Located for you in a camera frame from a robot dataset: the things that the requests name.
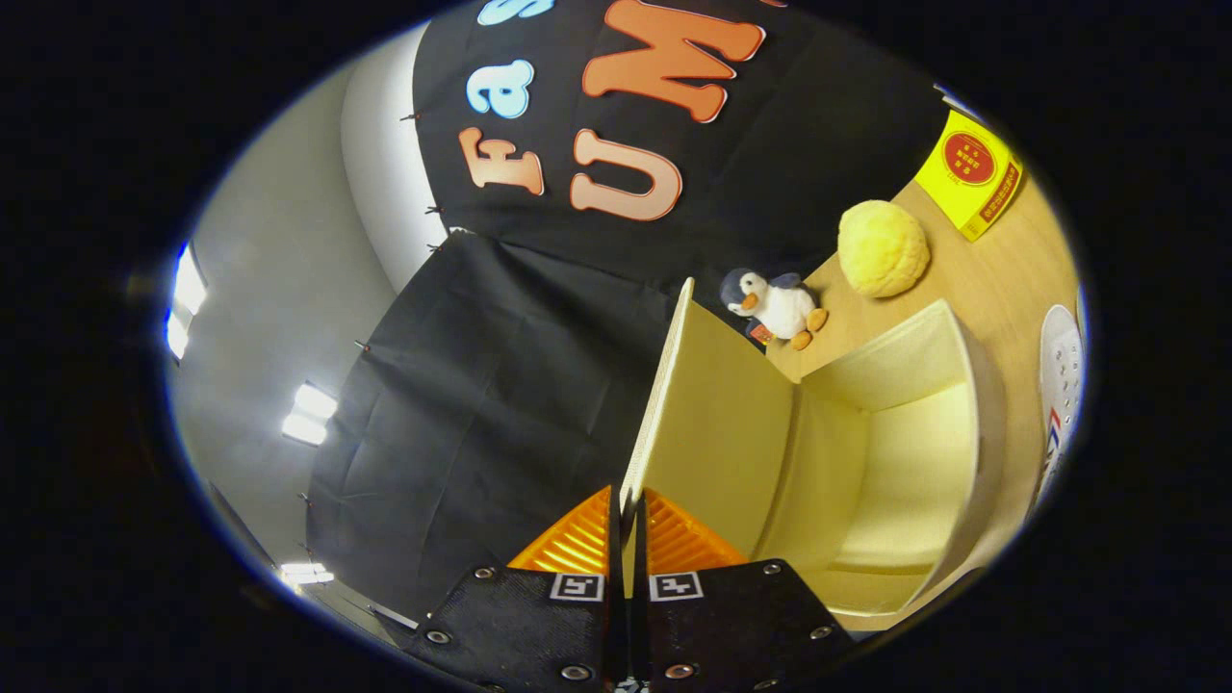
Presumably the yellow bun plush toy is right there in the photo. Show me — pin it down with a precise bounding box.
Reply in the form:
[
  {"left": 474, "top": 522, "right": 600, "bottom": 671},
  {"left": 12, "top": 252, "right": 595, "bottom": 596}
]
[{"left": 837, "top": 199, "right": 932, "bottom": 299}]

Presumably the white canvas shoe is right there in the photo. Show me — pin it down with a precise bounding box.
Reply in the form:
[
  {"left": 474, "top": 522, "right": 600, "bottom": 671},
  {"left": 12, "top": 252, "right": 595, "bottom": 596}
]
[{"left": 1032, "top": 303, "right": 1089, "bottom": 513}]

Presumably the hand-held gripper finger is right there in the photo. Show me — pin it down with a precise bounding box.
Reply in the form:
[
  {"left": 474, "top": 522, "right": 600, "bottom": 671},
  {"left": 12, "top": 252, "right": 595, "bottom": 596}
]
[
  {"left": 633, "top": 489, "right": 856, "bottom": 690},
  {"left": 404, "top": 486, "right": 631, "bottom": 690}
]

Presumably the beige fabric storage box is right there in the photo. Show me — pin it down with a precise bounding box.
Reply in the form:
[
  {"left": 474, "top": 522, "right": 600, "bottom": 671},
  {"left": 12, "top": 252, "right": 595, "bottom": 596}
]
[{"left": 621, "top": 277, "right": 1007, "bottom": 631}]

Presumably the penguin plush toy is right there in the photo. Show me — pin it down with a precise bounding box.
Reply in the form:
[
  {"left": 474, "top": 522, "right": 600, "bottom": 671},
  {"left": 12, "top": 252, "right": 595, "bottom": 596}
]
[{"left": 720, "top": 268, "right": 831, "bottom": 352}]

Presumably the yellow book red label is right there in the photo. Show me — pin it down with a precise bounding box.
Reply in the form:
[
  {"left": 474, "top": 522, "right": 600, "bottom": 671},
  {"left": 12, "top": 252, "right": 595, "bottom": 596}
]
[{"left": 912, "top": 109, "right": 1024, "bottom": 244}]

